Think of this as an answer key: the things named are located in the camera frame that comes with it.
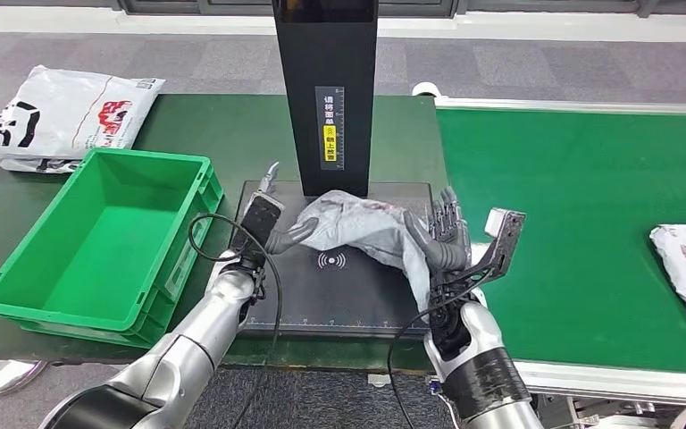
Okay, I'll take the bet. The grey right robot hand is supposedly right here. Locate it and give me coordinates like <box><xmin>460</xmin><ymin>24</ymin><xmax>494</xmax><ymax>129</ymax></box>
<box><xmin>403</xmin><ymin>186</ymin><xmax>474</xmax><ymax>290</ymax></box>

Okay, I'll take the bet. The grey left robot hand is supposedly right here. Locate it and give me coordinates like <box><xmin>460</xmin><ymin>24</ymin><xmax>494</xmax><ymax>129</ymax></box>
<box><xmin>256</xmin><ymin>163</ymin><xmax>321</xmax><ymax>257</ymax></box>

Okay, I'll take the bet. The black inbound scanner machine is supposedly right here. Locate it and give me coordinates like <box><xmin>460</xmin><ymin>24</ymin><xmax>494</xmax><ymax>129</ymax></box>
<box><xmin>231</xmin><ymin>0</ymin><xmax>448</xmax><ymax>343</ymax></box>

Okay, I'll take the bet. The large white printed parcel bag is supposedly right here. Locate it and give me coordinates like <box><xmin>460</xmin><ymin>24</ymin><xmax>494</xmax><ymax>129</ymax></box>
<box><xmin>0</xmin><ymin>64</ymin><xmax>165</xmax><ymax>174</ymax></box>

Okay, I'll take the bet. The green plastic crate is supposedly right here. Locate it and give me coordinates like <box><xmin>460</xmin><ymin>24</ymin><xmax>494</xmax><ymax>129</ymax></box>
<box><xmin>0</xmin><ymin>147</ymin><xmax>226</xmax><ymax>349</ymax></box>

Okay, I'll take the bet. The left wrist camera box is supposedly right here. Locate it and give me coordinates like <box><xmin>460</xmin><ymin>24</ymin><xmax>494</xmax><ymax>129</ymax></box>
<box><xmin>229</xmin><ymin>190</ymin><xmax>286</xmax><ymax>257</ymax></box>

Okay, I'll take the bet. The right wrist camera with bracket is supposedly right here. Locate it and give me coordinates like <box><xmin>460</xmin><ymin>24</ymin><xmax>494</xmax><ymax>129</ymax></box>
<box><xmin>464</xmin><ymin>206</ymin><xmax>527</xmax><ymax>284</ymax></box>

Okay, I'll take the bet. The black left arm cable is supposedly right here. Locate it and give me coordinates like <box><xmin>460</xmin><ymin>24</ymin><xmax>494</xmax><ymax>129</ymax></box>
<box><xmin>188</xmin><ymin>213</ymin><xmax>285</xmax><ymax>429</ymax></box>

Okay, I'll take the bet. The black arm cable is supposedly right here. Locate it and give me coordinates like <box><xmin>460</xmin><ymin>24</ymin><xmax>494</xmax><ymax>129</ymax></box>
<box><xmin>188</xmin><ymin>213</ymin><xmax>285</xmax><ymax>429</ymax></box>
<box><xmin>386</xmin><ymin>269</ymin><xmax>492</xmax><ymax>429</ymax></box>

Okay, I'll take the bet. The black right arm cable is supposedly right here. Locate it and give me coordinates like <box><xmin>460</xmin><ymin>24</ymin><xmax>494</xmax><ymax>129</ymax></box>
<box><xmin>386</xmin><ymin>269</ymin><xmax>492</xmax><ymax>429</ymax></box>

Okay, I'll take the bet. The thin white wire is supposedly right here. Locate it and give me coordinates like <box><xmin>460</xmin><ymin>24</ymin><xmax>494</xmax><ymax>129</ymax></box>
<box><xmin>434</xmin><ymin>391</ymin><xmax>460</xmax><ymax>429</ymax></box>

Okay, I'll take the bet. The green conveyor belt with frame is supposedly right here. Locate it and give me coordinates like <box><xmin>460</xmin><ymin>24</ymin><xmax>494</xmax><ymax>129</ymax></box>
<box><xmin>430</xmin><ymin>96</ymin><xmax>686</xmax><ymax>429</ymax></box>

